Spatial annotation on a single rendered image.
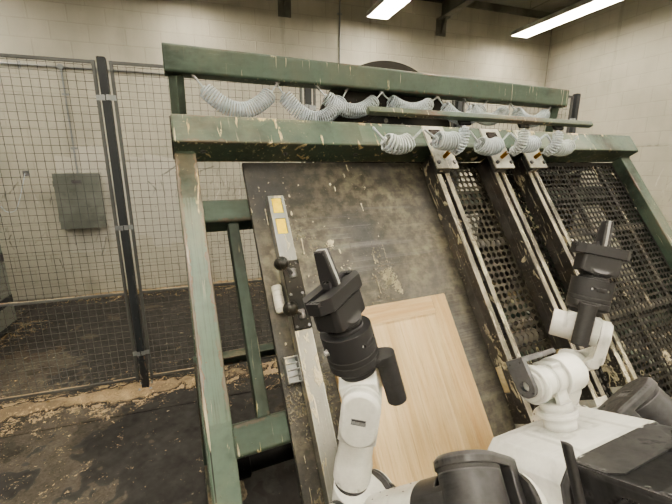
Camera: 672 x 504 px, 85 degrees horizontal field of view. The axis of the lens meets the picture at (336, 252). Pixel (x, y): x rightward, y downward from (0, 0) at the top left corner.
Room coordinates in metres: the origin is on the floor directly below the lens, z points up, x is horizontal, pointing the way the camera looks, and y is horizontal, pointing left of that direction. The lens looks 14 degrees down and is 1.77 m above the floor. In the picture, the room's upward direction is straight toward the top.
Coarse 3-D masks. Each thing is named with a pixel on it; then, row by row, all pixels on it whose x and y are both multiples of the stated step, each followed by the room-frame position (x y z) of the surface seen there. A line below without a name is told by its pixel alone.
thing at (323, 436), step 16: (272, 208) 1.12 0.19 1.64; (272, 224) 1.09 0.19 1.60; (288, 224) 1.10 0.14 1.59; (288, 240) 1.07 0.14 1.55; (288, 256) 1.04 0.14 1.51; (304, 336) 0.91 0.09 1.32; (304, 352) 0.89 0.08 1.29; (304, 368) 0.86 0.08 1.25; (320, 368) 0.88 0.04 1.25; (304, 384) 0.85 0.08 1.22; (320, 384) 0.85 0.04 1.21; (304, 400) 0.85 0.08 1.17; (320, 400) 0.83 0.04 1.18; (320, 416) 0.81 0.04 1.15; (320, 432) 0.78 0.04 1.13; (320, 448) 0.76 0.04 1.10; (336, 448) 0.77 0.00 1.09; (320, 464) 0.75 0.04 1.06; (320, 480) 0.75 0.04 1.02
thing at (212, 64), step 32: (192, 64) 1.50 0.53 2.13; (224, 64) 1.55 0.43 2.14; (256, 64) 1.60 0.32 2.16; (288, 64) 1.65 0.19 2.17; (320, 64) 1.71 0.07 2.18; (416, 96) 1.99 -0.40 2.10; (448, 96) 2.00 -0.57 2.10; (480, 96) 2.07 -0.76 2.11; (512, 96) 2.16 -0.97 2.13; (544, 96) 2.27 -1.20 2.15
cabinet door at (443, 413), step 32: (384, 320) 1.04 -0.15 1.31; (416, 320) 1.08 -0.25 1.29; (448, 320) 1.11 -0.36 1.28; (416, 352) 1.01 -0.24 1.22; (448, 352) 1.04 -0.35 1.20; (416, 384) 0.95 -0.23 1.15; (448, 384) 0.98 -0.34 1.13; (384, 416) 0.87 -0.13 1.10; (416, 416) 0.90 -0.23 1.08; (448, 416) 0.93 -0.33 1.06; (480, 416) 0.95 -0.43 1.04; (384, 448) 0.83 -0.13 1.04; (416, 448) 0.85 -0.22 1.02; (448, 448) 0.87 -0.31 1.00; (480, 448) 0.90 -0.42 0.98; (416, 480) 0.80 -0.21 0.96
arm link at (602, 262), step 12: (576, 252) 0.85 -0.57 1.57; (588, 252) 0.82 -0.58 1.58; (600, 252) 0.82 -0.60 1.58; (612, 252) 0.81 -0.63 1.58; (624, 252) 0.81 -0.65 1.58; (576, 264) 0.84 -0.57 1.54; (588, 264) 0.82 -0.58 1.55; (600, 264) 0.81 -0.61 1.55; (612, 264) 0.81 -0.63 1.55; (576, 276) 0.83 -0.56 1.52; (588, 276) 0.81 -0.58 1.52; (600, 276) 0.81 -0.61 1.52; (612, 276) 0.82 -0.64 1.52; (576, 288) 0.81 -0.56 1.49; (588, 288) 0.79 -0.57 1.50; (600, 288) 0.78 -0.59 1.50; (612, 288) 0.79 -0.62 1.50
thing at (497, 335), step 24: (432, 168) 1.42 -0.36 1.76; (456, 168) 1.40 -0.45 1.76; (432, 192) 1.41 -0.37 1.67; (456, 192) 1.38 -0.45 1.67; (456, 216) 1.31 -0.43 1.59; (456, 240) 1.28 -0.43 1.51; (456, 264) 1.27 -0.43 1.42; (480, 264) 1.22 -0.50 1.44; (480, 288) 1.16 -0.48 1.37; (480, 312) 1.15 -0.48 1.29; (504, 336) 1.10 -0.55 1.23; (504, 360) 1.05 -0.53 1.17; (528, 408) 0.96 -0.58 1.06
